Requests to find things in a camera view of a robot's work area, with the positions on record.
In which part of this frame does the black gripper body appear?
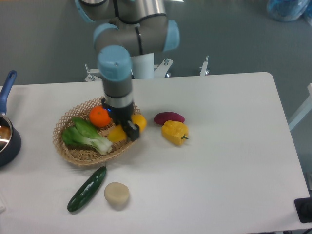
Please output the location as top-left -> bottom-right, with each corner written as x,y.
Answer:
101,98 -> 134,126

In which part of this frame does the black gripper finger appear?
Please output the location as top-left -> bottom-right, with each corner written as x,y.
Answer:
121,121 -> 140,141

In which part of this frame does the yellow mango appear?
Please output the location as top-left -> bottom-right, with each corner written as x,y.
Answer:
107,115 -> 147,143

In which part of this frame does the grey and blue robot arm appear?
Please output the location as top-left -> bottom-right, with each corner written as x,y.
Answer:
75,0 -> 180,141

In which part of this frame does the woven wicker basket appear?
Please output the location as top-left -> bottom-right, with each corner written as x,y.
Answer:
53,97 -> 135,166

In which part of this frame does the orange fruit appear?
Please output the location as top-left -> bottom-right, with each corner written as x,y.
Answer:
89,106 -> 111,128

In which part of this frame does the purple sweet potato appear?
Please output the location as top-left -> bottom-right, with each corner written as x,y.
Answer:
154,112 -> 185,125

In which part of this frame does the green bok choy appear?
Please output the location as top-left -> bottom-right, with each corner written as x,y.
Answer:
62,117 -> 113,156

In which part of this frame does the yellow bell pepper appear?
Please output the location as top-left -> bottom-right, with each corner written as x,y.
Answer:
161,120 -> 189,146

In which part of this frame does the green cucumber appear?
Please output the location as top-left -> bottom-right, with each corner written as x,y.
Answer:
67,166 -> 107,213

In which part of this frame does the blue saucepan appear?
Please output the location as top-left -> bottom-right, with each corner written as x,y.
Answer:
0,70 -> 21,167

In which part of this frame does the black device at table edge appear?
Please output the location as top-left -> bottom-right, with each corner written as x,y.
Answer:
294,197 -> 312,223

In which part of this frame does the blue plastic bag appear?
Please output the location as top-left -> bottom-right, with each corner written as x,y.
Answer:
266,0 -> 312,26

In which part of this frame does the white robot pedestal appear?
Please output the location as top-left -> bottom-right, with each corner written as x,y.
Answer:
84,52 -> 210,82

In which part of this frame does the white frame at right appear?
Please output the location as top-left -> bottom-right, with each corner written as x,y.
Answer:
288,83 -> 312,131

